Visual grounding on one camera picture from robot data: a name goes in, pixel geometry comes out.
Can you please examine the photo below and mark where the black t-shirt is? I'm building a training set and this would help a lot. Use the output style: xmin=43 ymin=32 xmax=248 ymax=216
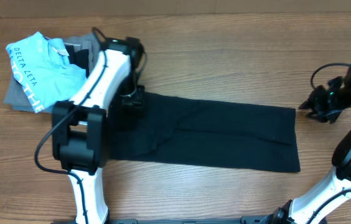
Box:
xmin=109 ymin=93 xmax=301 ymax=172

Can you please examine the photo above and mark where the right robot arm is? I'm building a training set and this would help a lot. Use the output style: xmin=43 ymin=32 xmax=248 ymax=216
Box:
xmin=260 ymin=63 xmax=351 ymax=224

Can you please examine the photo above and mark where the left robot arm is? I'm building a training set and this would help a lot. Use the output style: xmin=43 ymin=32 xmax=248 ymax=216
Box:
xmin=52 ymin=37 xmax=145 ymax=223

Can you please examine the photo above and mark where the black folded garment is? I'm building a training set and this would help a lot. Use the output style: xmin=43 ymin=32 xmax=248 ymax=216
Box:
xmin=65 ymin=45 xmax=90 ymax=77

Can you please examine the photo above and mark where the light blue printed t-shirt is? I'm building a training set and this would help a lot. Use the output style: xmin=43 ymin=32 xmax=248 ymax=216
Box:
xmin=6 ymin=32 xmax=87 ymax=113

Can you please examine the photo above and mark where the grey folded garment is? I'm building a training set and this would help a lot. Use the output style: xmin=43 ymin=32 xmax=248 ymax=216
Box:
xmin=4 ymin=33 xmax=100 ymax=112

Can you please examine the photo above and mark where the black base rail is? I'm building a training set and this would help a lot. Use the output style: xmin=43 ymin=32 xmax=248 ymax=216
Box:
xmin=104 ymin=215 xmax=273 ymax=224

